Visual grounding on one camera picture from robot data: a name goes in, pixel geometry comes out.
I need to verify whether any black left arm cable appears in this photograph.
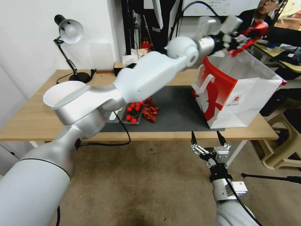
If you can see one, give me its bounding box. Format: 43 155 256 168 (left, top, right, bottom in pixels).
76 110 131 149

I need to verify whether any black office chair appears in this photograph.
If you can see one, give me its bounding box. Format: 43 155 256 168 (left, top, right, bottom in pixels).
258 80 301 117

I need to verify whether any red crayfish pile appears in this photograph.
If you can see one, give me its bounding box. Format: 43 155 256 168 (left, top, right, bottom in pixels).
141 98 160 123

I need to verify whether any dark grey table mat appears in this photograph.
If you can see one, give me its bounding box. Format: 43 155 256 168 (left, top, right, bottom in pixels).
98 85 227 133

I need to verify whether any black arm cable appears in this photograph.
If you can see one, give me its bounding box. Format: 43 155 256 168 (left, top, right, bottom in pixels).
223 175 262 226
76 110 131 149

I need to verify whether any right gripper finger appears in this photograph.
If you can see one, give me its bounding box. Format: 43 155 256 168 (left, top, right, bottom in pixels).
216 131 232 151
190 131 210 159

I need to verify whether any background wooden desk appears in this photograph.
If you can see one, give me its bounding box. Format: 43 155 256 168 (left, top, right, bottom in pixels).
251 42 301 71

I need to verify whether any clear plastic takeout box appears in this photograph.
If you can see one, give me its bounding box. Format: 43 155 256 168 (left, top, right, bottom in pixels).
103 100 144 125

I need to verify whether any black desk lamp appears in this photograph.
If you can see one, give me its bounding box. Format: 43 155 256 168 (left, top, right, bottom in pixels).
53 14 91 83

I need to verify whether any white table leg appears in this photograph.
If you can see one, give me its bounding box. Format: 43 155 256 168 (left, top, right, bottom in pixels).
225 140 248 168

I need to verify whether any whiteboard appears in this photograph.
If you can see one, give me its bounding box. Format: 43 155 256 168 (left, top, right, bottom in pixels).
183 0 260 17

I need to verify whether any computer monitor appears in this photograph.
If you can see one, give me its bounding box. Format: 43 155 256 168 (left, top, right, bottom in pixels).
268 0 301 45

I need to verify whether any red white paper delivery bag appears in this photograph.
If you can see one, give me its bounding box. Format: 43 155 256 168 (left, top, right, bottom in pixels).
191 20 288 129

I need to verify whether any person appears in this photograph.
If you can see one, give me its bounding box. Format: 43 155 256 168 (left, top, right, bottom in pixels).
236 0 289 41

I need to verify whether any beige plastic stool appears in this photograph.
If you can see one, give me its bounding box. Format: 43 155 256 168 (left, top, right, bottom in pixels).
260 109 301 170

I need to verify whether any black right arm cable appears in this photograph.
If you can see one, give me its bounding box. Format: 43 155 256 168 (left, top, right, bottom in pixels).
223 175 262 226

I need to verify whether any black tripod leg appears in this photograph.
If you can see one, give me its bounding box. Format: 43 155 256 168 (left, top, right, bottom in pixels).
241 173 301 185

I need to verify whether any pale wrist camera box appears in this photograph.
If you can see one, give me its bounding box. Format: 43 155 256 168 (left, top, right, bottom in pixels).
221 15 243 34
213 146 230 163

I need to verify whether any wooden tissue box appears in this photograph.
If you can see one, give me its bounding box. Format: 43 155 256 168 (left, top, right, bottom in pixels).
113 55 137 77

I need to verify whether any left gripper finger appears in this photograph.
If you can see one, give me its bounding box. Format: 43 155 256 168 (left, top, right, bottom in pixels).
231 33 249 43
227 42 243 53

